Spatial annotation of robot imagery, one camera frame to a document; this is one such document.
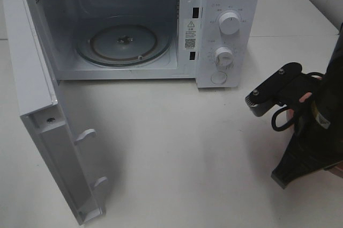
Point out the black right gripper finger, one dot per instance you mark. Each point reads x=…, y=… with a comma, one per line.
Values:
x=261, y=99

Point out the glass microwave turntable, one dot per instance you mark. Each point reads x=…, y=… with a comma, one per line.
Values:
x=123, y=45

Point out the white upper power knob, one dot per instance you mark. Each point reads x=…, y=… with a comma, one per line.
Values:
x=229, y=22

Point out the white microwave door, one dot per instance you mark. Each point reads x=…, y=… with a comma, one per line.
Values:
x=42, y=108

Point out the round white door button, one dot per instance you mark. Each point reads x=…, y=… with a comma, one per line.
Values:
x=219, y=77

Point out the pink plate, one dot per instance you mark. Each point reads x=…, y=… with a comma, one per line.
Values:
x=337, y=169

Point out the white microwave oven body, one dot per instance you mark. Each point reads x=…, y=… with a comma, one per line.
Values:
x=68, y=19

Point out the white lower timer knob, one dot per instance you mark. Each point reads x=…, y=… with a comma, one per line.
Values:
x=223, y=56

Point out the white warning label sticker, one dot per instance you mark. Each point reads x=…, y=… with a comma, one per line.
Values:
x=190, y=34

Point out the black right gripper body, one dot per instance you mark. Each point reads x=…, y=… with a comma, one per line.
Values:
x=317, y=140

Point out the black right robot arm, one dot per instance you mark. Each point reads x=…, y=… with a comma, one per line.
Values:
x=334, y=68

